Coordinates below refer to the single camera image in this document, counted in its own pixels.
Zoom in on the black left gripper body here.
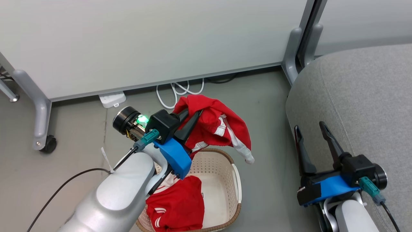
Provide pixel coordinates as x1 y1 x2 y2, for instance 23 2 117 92
112 106 181 144

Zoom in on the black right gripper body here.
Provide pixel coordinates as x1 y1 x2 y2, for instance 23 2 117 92
301 154 389 191

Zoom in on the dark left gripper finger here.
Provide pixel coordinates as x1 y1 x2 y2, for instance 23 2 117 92
173 108 190 123
174 110 204 144

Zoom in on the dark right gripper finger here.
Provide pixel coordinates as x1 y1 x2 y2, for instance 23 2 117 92
319 121 345 170
294 125 318 177

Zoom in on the red jersey with white stripes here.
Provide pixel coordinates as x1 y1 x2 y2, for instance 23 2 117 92
145 175 205 232

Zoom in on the cream laundry basket brown rim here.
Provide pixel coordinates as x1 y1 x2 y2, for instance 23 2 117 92
135 148 242 232

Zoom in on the white power strip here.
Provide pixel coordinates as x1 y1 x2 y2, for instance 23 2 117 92
98 91 126 109

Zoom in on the grey fabric sofa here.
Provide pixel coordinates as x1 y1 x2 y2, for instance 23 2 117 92
285 43 412 232

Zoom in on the white zip tie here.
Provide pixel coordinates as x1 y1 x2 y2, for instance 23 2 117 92
101 147 115 173

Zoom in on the large white partition panel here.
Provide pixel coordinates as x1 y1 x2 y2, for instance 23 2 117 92
0 0 314 103

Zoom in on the black caster wheel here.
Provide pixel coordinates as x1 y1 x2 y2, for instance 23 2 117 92
39 135 57 154

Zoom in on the grey partition leg with caster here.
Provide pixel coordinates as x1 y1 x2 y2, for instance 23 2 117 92
12 69 52 151

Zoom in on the narrow white partition panel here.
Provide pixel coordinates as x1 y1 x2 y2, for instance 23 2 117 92
314 0 412 57

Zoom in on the grey metal stand leg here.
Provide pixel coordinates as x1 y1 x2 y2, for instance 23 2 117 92
0 66 20 103

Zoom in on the white coiled power cable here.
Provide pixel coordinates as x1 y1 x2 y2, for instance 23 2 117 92
156 78 205 109

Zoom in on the black floor cable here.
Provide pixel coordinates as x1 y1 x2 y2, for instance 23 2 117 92
206 72 239 84

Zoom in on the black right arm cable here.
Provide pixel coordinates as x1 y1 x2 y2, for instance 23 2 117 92
381 201 401 232

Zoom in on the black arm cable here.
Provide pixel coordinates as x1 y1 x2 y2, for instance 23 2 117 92
27 147 139 232
381 201 401 232

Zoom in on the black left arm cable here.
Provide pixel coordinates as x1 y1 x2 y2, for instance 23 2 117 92
27 147 139 232

